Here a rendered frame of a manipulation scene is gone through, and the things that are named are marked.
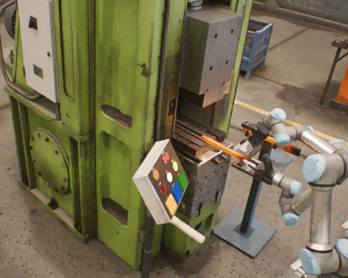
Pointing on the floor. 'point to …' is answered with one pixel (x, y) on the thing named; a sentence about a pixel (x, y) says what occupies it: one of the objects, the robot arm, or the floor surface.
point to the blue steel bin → (256, 44)
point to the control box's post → (148, 244)
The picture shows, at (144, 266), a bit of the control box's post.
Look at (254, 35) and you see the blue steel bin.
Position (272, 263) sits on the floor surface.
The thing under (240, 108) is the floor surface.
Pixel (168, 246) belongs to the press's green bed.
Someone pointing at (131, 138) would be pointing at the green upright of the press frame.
